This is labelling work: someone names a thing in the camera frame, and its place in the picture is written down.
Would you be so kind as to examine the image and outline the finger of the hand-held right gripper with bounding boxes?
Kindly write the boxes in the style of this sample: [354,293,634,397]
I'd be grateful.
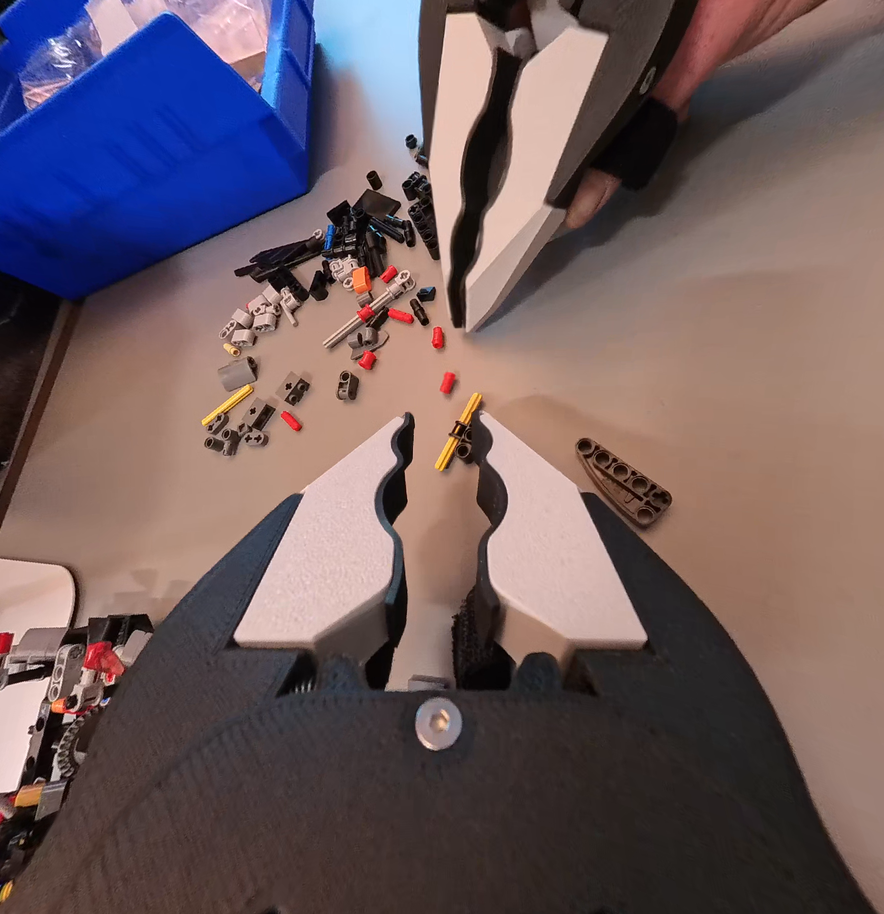
[428,9,522,329]
[463,27,612,334]

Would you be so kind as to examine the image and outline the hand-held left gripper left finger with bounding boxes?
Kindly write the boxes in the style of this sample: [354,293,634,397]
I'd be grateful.
[233,413,416,690]

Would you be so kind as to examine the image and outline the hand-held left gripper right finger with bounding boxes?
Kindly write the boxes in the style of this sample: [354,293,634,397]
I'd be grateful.
[474,411,650,683]

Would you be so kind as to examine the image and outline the yellow lego axle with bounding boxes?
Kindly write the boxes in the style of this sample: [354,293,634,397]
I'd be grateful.
[435,393,483,472]

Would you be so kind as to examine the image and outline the pile of lego pieces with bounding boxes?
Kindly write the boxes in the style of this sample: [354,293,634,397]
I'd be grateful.
[201,132,457,458]

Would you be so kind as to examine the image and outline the partly built lego car model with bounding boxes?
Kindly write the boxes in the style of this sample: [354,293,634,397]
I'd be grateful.
[0,614,157,914]

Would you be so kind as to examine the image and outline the person's right hand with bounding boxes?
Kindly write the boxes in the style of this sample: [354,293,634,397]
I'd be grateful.
[565,0,829,231]

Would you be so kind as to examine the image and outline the clear plastic bags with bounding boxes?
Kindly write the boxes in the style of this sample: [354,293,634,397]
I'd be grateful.
[20,0,271,108]

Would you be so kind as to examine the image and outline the blue plastic bin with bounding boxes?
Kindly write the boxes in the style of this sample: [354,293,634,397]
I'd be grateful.
[0,0,316,301]

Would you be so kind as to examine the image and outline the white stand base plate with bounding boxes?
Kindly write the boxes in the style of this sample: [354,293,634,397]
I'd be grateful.
[0,557,82,794]

